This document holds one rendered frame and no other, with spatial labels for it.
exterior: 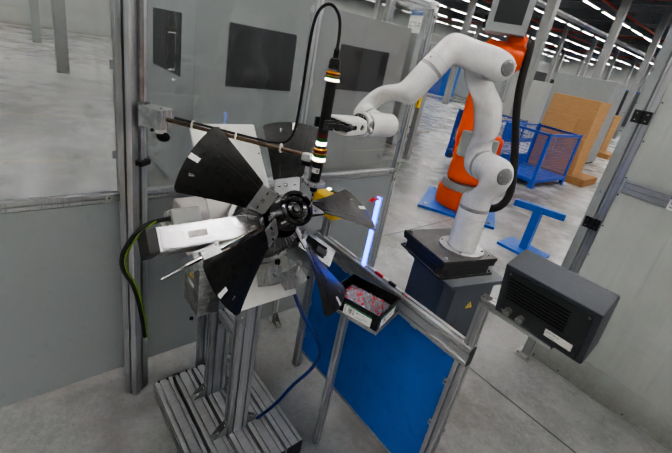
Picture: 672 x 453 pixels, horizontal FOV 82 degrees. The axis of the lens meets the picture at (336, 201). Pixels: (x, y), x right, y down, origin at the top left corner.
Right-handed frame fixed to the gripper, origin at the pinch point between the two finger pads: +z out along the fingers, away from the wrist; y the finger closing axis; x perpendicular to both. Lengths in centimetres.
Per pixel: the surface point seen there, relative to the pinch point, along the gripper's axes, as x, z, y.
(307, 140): -9.5, -4.4, 12.8
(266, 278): -54, 14, -1
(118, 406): -149, 50, 52
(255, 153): -21.5, 2.7, 35.3
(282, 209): -25.9, 14.9, -5.3
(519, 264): -25, -31, -60
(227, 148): -10.7, 27.5, 9.2
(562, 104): -1, -785, 223
